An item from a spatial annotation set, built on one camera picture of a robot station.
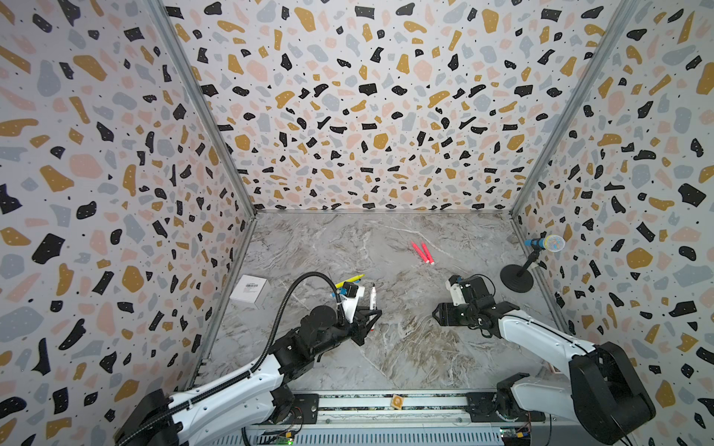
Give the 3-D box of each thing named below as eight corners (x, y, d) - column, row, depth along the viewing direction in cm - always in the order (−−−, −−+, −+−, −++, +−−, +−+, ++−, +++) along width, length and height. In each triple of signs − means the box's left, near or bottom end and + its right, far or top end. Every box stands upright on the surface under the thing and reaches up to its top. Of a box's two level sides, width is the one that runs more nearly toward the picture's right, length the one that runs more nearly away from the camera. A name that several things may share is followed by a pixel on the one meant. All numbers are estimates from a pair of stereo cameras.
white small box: (233, 312, 94) (226, 304, 89) (243, 283, 101) (237, 275, 97) (264, 312, 94) (259, 305, 90) (272, 283, 101) (267, 275, 97)
